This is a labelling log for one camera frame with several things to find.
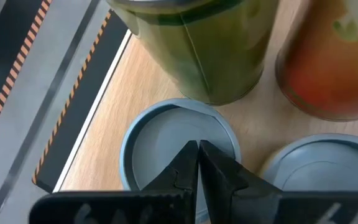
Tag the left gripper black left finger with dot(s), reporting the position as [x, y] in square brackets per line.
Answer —
[135, 208]

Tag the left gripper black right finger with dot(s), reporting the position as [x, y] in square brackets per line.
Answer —
[259, 208]

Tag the orange circle-patterned can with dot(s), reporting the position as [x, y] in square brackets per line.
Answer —
[322, 168]

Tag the green peaches can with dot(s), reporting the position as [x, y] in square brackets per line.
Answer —
[160, 137]

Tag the tall orange pineapple can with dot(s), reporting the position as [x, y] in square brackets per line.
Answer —
[322, 77]

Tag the tall olive green can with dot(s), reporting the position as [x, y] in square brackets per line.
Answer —
[213, 56]

